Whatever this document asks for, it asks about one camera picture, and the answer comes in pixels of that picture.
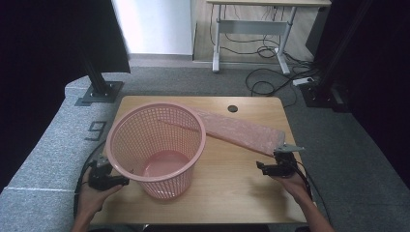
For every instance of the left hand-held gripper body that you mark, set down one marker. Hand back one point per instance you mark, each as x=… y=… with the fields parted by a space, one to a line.
x=100 y=179

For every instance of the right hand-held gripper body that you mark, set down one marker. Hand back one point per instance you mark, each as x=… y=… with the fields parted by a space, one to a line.
x=285 y=164

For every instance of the pink plastic trash bag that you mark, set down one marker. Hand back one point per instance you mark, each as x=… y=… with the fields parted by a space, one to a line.
x=245 y=132

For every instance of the pink plastic mesh basket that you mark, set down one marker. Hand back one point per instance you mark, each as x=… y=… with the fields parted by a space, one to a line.
x=129 y=135

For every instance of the person's left hand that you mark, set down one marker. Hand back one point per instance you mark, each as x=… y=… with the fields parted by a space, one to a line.
x=92 y=201

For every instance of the person's right hand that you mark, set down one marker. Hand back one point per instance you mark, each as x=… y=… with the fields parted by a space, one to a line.
x=295 y=187

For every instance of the white power strip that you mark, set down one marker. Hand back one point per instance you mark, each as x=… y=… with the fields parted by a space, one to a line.
x=303 y=81

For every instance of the black metal stand with plate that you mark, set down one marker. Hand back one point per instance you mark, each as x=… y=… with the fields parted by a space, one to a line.
x=98 y=87

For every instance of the black curtain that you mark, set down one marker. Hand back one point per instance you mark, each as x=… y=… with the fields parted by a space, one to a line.
x=386 y=80
x=48 y=64

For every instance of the white-framed wooden desk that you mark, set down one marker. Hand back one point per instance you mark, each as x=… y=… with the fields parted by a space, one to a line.
x=251 y=27

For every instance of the white panel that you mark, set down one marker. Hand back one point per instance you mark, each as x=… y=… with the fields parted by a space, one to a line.
x=154 y=25

